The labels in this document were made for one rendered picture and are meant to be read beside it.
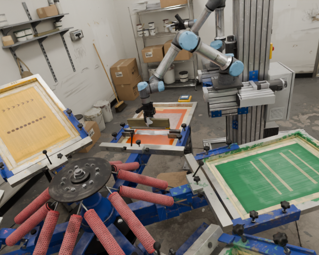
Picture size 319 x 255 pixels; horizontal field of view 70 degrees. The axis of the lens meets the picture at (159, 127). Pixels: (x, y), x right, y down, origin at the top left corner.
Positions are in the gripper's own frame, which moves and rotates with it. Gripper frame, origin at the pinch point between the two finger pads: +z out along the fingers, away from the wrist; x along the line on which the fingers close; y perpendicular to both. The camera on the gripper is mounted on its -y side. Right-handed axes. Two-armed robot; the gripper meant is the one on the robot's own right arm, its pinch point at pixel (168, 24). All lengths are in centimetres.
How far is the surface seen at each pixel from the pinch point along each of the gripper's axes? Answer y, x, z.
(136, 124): 42, -121, -20
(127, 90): 159, 107, 193
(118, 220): 40, -198, -57
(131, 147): 40, -148, -32
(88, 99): 120, 10, 203
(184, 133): 53, -112, -57
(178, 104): 62, -62, -28
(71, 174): 10, -197, -39
